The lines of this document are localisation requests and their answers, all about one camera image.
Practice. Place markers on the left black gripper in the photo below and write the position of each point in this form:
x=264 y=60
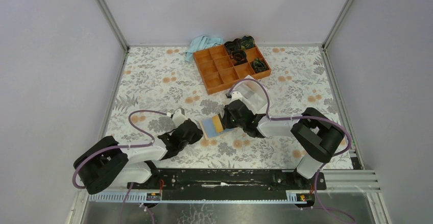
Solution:
x=197 y=135

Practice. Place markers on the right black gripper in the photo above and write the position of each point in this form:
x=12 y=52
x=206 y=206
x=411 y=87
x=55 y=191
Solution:
x=225 y=120

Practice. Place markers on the beige card holder wallet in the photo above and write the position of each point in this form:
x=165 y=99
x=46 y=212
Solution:
x=208 y=129

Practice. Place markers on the orange credit card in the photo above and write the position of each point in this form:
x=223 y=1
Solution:
x=217 y=123

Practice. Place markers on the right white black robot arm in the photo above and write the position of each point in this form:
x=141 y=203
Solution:
x=319 y=136

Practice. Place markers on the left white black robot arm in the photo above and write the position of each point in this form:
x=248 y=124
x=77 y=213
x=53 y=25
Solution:
x=109 y=163

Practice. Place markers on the white card box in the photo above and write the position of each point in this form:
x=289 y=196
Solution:
x=255 y=97

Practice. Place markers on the orange compartment tray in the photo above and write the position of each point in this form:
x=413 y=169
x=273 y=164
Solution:
x=217 y=71

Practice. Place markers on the dark rolled band right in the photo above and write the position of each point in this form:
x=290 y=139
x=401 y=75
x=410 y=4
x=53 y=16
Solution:
x=259 y=65

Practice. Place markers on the dark rolled band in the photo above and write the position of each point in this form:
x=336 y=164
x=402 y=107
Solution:
x=238 y=57
x=231 y=46
x=259 y=65

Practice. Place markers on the dark rolled band middle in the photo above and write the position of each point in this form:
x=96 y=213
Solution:
x=238 y=57

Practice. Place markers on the dark rolled band top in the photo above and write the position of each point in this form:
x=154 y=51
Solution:
x=231 y=46

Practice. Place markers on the dark rolled band corner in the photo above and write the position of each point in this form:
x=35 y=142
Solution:
x=247 y=42

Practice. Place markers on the light blue cloth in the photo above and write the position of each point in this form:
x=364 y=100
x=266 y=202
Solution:
x=200 y=43

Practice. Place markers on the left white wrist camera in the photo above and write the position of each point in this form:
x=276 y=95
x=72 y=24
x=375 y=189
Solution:
x=178 y=117

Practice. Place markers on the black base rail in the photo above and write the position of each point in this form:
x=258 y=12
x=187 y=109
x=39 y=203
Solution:
x=229 y=184

